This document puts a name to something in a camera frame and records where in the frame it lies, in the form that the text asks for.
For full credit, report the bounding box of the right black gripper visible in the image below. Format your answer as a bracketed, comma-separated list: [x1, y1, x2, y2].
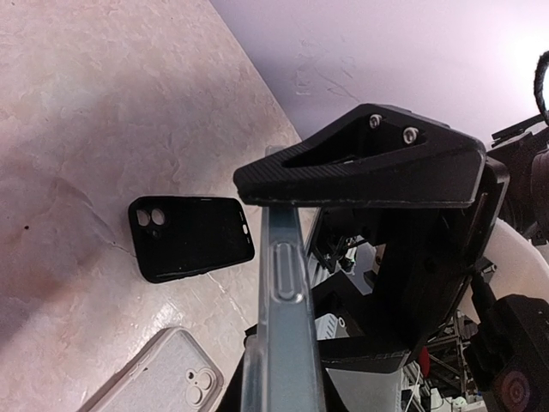
[233, 104, 510, 373]

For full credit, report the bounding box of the clear magsafe phone case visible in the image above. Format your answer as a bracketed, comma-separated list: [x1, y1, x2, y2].
[239, 145, 327, 412]

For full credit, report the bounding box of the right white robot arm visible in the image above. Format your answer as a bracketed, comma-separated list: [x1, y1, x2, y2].
[233, 104, 548, 373]

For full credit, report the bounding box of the black phone case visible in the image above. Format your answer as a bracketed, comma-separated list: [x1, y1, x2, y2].
[128, 196, 255, 284]

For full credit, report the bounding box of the clear plain phone case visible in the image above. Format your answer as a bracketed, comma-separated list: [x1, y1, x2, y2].
[81, 327, 224, 411]

